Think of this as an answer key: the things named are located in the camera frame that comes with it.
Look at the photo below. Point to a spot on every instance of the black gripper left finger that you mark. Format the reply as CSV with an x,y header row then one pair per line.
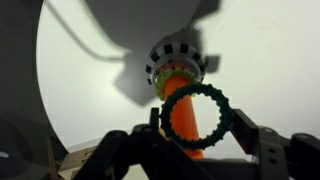
x,y
154,120

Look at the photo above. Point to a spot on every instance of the orange stacking post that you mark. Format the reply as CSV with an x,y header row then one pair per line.
x,y
183,113

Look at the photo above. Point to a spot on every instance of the wooden tray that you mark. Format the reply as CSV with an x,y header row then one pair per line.
x,y
78,159

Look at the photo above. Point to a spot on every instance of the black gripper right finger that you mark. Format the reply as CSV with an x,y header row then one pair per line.
x,y
245,131

